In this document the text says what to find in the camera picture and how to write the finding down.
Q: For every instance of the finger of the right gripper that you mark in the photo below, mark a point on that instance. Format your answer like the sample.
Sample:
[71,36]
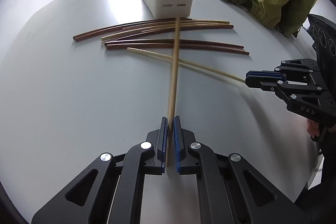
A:
[278,88]
[265,73]

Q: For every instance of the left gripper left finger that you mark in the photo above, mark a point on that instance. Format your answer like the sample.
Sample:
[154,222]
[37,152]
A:
[110,189]

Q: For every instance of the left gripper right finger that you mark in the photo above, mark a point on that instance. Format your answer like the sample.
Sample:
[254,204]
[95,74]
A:
[230,189]

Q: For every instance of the light bamboo chopstick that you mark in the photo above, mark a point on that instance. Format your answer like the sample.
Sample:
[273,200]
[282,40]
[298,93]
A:
[173,88]
[191,21]

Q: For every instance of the light bamboo chopstick diagonal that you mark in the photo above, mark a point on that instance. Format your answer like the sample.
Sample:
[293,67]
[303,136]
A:
[185,62]

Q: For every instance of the dark brown wooden chopstick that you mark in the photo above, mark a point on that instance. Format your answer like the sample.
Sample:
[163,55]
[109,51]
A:
[182,41]

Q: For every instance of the person right hand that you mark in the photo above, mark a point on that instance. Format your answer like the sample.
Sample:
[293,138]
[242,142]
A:
[313,129]

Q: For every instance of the dark brown chopstick top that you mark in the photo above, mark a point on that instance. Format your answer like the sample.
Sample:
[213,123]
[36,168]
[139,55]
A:
[152,22]

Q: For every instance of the dark brown chopstick long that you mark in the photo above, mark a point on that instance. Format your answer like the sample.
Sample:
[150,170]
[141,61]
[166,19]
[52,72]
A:
[164,29]

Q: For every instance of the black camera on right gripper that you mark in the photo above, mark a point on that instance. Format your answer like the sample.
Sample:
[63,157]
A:
[322,30]

